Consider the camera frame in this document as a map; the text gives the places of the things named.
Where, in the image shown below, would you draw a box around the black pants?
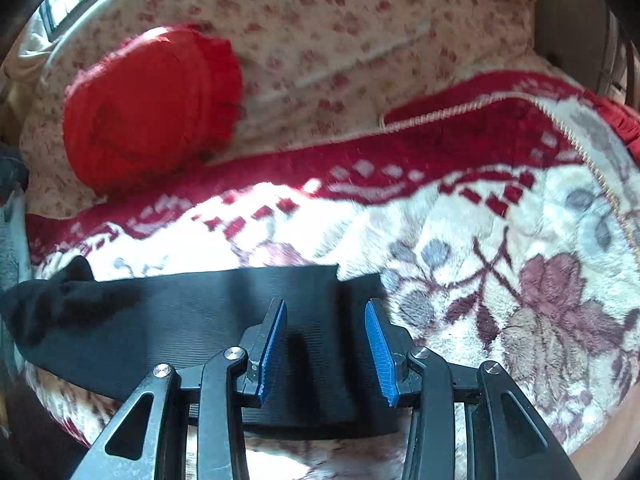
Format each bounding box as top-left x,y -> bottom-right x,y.
0,255 -> 416,442

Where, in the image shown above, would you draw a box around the floral bed sheet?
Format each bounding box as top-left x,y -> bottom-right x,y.
15,0 -> 566,218

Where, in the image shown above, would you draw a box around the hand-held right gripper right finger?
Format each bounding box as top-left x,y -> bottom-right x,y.
364,299 -> 583,480

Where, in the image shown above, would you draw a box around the red and white plush blanket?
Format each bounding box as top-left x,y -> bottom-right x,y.
24,71 -> 640,480

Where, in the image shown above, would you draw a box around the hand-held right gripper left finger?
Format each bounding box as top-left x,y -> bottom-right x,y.
70,298 -> 289,480

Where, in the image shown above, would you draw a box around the red ruffled pillow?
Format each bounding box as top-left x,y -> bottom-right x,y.
62,21 -> 244,192

